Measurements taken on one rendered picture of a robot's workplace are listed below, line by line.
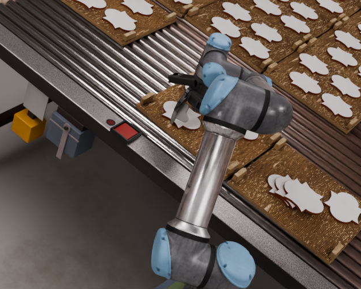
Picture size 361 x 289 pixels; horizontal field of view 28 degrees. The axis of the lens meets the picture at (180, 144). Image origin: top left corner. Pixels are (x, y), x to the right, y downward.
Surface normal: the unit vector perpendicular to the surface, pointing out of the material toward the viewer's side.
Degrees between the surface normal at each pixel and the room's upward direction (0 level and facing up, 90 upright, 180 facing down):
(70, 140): 90
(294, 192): 0
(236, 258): 11
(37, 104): 90
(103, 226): 0
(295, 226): 0
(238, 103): 50
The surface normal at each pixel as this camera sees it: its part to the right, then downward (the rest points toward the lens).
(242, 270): 0.48, -0.63
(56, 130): -0.58, 0.39
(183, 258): 0.18, 0.04
